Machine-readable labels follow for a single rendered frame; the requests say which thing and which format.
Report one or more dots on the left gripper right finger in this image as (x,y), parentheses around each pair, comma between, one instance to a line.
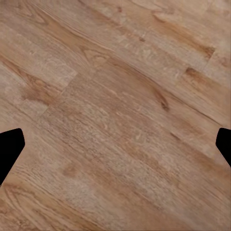
(223,142)

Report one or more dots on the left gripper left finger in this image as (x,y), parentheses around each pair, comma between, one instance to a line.
(11,144)

